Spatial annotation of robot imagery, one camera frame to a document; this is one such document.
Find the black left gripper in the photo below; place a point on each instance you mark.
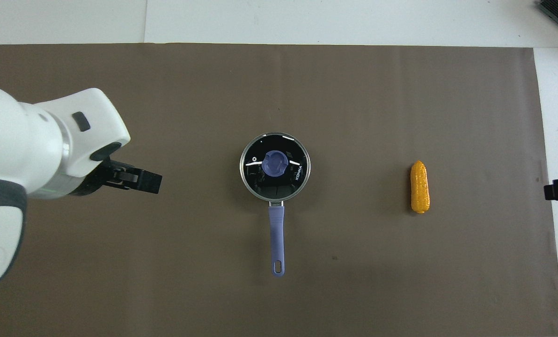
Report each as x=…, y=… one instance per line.
x=99, y=180

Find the glass lid with purple knob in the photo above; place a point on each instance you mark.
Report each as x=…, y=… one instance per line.
x=274, y=164

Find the yellow corn cob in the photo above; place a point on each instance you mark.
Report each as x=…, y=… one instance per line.
x=420, y=187

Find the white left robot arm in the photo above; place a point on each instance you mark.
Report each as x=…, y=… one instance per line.
x=7, y=140

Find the brown table mat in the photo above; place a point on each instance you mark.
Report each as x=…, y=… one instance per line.
x=354, y=117

